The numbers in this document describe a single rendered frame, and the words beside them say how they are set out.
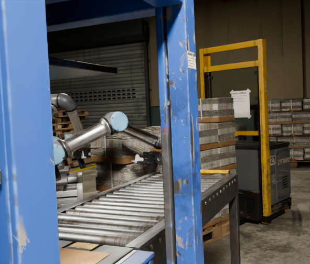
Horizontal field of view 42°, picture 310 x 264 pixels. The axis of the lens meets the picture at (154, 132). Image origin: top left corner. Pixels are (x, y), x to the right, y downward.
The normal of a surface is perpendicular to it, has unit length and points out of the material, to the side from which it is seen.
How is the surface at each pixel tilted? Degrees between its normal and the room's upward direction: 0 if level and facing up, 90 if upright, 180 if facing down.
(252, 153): 90
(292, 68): 90
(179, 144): 90
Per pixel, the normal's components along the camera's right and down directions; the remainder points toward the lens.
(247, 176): -0.67, 0.07
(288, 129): -0.43, 0.07
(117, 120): 0.55, -0.03
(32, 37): 0.91, -0.02
